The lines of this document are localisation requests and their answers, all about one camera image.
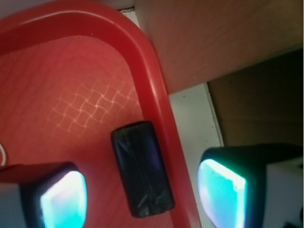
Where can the brown cardboard panel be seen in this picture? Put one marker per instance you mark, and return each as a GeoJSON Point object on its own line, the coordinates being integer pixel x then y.
{"type": "Point", "coordinates": [263, 103]}

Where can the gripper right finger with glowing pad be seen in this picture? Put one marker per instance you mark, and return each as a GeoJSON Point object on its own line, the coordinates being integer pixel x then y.
{"type": "Point", "coordinates": [253, 186]}

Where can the black box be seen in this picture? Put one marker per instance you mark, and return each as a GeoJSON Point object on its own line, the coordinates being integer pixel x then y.
{"type": "Point", "coordinates": [142, 169]}

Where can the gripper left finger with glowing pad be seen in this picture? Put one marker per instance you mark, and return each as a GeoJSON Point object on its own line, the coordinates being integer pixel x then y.
{"type": "Point", "coordinates": [42, 195]}

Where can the light wooden board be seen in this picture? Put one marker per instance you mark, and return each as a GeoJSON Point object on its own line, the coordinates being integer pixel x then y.
{"type": "Point", "coordinates": [200, 40]}

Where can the red plastic tray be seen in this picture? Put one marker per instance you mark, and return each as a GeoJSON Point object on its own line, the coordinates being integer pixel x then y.
{"type": "Point", "coordinates": [71, 72]}

